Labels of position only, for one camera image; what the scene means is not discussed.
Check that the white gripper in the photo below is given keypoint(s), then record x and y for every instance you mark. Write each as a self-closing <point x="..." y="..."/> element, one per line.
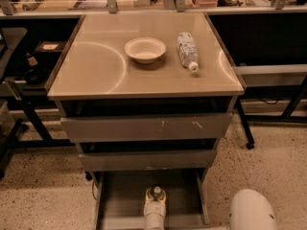
<point x="154" y="207"/>

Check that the clear water bottle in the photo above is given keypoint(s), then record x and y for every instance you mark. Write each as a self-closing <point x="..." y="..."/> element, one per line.
<point x="157" y="193"/>

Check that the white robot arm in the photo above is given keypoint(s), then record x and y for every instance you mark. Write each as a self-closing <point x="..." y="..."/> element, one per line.
<point x="249" y="210"/>

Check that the open bottom grey drawer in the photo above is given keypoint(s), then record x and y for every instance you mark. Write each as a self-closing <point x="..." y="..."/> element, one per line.
<point x="121" y="200"/>

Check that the middle grey drawer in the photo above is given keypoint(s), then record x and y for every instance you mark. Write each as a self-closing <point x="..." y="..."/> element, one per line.
<point x="148" y="160"/>

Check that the grey drawer cabinet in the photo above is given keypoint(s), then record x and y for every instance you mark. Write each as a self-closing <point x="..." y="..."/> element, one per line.
<point x="95" y="77"/>

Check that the top grey drawer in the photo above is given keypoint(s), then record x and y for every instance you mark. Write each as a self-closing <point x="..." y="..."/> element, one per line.
<point x="146" y="128"/>

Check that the lying white-label water bottle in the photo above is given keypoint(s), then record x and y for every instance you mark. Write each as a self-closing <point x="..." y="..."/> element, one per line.
<point x="188" y="52"/>

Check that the white paper bowl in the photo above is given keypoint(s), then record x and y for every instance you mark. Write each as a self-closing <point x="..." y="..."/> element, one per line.
<point x="145" y="50"/>

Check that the long workbench shelf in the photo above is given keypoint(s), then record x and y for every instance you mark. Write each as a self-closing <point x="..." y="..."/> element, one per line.
<point x="210" y="11"/>

